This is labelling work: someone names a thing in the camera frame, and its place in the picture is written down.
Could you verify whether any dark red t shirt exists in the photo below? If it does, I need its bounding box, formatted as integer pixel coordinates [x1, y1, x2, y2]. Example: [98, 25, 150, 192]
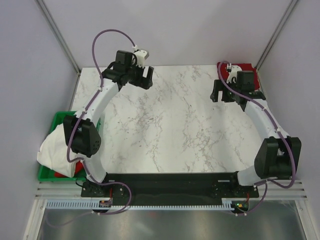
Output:
[216, 61, 261, 91]

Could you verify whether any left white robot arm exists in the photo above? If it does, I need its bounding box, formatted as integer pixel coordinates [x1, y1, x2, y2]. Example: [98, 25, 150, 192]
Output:
[63, 49, 154, 197]

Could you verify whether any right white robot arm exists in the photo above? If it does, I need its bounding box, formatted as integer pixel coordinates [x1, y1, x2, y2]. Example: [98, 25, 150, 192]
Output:
[210, 65, 302, 197]

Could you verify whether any bright red t shirt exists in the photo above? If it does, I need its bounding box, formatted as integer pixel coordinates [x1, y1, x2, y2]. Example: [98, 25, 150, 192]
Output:
[54, 161, 84, 178]

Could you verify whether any white t shirt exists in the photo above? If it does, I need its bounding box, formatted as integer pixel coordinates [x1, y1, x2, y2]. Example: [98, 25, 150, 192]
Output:
[36, 124, 76, 178]

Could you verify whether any green plastic bin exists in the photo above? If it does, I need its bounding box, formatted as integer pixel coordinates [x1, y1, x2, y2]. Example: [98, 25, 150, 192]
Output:
[37, 111, 86, 182]

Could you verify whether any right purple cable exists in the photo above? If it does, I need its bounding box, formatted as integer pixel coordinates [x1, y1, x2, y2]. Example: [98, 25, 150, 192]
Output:
[216, 60, 298, 217]

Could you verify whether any purple cable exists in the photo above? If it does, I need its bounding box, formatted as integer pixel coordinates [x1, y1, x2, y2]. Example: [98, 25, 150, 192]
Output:
[46, 29, 137, 229]
[216, 60, 298, 217]

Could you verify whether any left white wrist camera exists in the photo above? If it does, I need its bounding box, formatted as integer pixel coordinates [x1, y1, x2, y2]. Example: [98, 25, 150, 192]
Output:
[133, 49, 150, 68]

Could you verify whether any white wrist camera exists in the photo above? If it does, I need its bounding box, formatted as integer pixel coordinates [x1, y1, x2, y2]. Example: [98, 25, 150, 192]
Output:
[133, 49, 150, 68]
[226, 63, 242, 84]

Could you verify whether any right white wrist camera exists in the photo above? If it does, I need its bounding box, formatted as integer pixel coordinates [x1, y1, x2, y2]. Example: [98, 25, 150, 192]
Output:
[226, 63, 242, 84]

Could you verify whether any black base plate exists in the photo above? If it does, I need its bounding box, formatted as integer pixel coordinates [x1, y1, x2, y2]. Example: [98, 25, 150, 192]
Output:
[81, 172, 259, 205]

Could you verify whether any left aluminium frame post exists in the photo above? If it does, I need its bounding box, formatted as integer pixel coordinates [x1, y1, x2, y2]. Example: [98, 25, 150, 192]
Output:
[34, 0, 81, 76]

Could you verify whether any white slotted cable duct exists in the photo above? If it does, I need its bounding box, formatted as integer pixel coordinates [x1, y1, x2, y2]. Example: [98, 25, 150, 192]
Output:
[45, 198, 234, 211]

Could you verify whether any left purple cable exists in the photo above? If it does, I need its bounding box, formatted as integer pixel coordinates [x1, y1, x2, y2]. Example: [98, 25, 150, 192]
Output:
[46, 29, 137, 229]

